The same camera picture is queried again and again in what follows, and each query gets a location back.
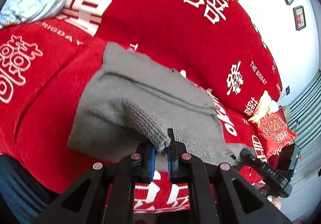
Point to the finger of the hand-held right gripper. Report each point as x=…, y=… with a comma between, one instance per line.
x=248, y=155

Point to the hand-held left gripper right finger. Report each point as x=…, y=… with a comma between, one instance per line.
x=171, y=163

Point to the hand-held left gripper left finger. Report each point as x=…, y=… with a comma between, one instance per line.
x=150, y=162

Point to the grey knit sweater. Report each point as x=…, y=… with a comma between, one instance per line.
x=140, y=98

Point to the person's right hand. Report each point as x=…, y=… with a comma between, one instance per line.
x=274, y=201

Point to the red embroidered cushion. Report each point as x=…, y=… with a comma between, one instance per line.
x=274, y=128

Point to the grey-green ribbed panel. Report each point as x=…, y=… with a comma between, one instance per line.
x=308, y=103

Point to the red printed blanket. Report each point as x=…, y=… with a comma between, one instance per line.
x=175, y=38

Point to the dark wall socket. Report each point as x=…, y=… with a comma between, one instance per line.
x=287, y=90

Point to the small black picture frame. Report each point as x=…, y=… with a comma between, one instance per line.
x=299, y=17

